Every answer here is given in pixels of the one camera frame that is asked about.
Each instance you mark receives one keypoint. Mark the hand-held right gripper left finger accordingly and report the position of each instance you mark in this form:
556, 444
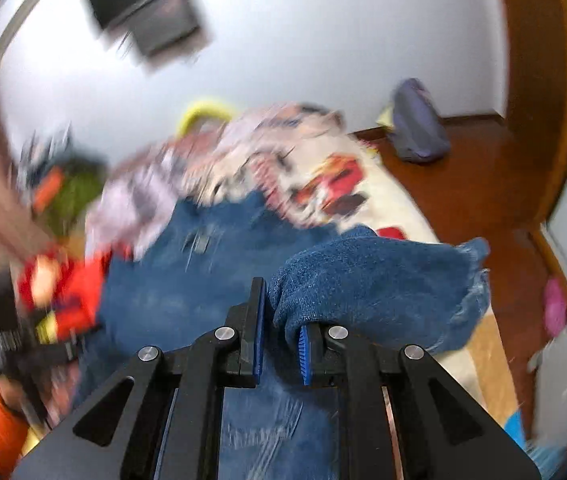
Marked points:
258, 332

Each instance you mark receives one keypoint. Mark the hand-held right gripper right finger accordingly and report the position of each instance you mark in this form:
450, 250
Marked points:
306, 355

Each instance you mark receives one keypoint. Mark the blue denim jeans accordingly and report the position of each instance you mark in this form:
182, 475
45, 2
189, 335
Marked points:
173, 280

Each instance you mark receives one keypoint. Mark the printed blanket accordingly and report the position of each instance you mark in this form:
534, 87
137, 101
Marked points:
388, 195

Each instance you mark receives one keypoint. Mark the red plush toy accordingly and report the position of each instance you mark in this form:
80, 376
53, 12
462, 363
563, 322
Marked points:
70, 285

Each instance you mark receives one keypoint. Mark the green plush toy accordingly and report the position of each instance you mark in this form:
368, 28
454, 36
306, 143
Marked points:
75, 195

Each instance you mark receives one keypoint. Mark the yellow hoop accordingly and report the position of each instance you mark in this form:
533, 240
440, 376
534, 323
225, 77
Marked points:
198, 107

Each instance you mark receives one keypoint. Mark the light blue object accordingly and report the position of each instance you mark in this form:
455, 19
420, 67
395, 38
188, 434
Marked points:
538, 452

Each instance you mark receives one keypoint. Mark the pink object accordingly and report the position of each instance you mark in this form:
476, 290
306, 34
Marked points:
555, 307

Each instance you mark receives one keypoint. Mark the purple grey bag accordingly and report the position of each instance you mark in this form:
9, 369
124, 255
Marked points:
418, 125

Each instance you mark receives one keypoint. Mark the grey cloth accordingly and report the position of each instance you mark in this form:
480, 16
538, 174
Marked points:
563, 385

